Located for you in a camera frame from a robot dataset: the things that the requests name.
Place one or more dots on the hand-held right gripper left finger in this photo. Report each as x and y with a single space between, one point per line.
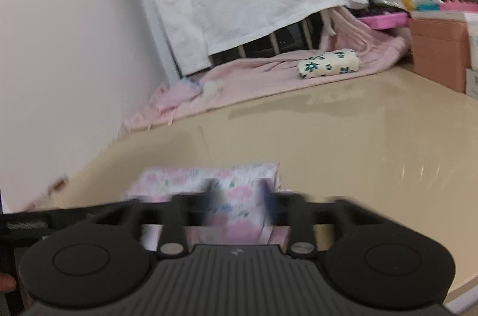
213 202

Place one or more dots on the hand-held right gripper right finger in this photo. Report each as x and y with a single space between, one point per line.
267 202

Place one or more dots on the pink floral garment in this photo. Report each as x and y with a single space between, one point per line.
239 196

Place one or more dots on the person's left hand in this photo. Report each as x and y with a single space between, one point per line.
6 282

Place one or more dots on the pink blanket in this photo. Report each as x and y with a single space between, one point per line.
261 77

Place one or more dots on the folded white green-flowered cloth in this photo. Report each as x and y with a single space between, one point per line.
330 63

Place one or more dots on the brown cardboard box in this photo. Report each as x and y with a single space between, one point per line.
437 50

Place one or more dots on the small white box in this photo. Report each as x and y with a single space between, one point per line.
472 80

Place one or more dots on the pink zigzag-edged tray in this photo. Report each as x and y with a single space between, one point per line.
461 6

